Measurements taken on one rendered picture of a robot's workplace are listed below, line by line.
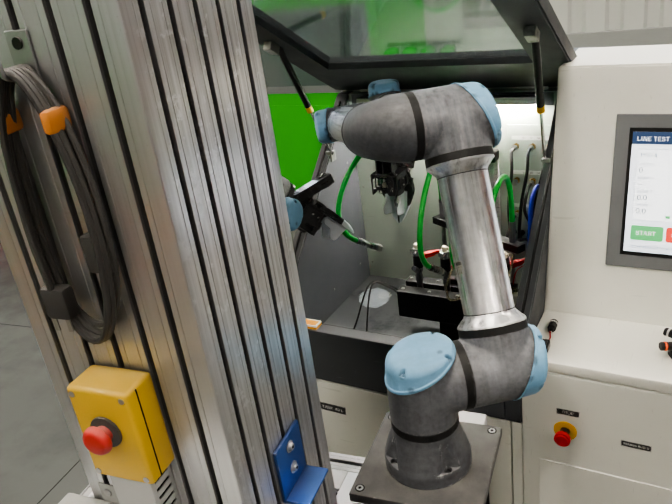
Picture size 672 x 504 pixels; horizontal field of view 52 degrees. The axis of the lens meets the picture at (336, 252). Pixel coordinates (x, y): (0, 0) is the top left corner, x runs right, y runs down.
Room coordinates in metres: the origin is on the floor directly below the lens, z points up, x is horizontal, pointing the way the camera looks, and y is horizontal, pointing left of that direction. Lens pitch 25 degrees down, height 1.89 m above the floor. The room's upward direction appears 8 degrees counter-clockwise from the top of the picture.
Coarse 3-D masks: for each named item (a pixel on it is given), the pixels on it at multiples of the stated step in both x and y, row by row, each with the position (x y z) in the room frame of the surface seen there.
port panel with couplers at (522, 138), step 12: (516, 132) 1.82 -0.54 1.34; (528, 132) 1.80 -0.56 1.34; (540, 132) 1.78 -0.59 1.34; (516, 144) 1.81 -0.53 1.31; (528, 144) 1.80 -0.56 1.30; (540, 144) 1.78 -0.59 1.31; (516, 156) 1.82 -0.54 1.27; (540, 156) 1.78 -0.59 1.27; (516, 168) 1.82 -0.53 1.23; (540, 168) 1.78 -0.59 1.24; (516, 180) 1.80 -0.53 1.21; (528, 180) 1.80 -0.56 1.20; (516, 192) 1.82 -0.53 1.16; (516, 204) 1.82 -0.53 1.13; (528, 204) 1.80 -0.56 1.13; (516, 216) 1.79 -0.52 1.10
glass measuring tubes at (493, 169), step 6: (498, 150) 1.84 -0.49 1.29; (498, 156) 1.84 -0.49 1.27; (492, 162) 1.82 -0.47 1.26; (498, 162) 1.84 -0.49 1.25; (492, 168) 1.83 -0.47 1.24; (498, 168) 1.84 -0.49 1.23; (492, 174) 1.83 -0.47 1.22; (498, 174) 1.84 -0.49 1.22; (492, 180) 1.83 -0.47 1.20; (492, 186) 1.83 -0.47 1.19; (498, 192) 1.84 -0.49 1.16; (498, 198) 1.84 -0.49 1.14; (498, 204) 1.84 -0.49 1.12; (498, 210) 1.84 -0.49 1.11; (498, 216) 1.84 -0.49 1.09; (498, 222) 1.84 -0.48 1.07
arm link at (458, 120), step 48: (432, 96) 1.11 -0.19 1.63; (480, 96) 1.10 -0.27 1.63; (432, 144) 1.08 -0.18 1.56; (480, 144) 1.07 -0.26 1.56; (480, 192) 1.05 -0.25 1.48; (480, 240) 1.01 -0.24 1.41; (480, 288) 0.98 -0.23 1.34; (480, 336) 0.94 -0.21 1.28; (528, 336) 0.95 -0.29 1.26; (480, 384) 0.89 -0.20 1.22; (528, 384) 0.90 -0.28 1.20
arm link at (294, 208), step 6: (288, 198) 1.45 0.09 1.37; (288, 204) 1.42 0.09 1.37; (294, 204) 1.43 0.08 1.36; (300, 204) 1.45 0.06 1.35; (288, 210) 1.42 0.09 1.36; (294, 210) 1.43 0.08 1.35; (300, 210) 1.45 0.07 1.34; (288, 216) 1.41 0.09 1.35; (294, 216) 1.43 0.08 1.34; (300, 216) 1.45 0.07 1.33; (294, 222) 1.43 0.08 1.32; (300, 222) 1.44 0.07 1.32; (294, 228) 1.42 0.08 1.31
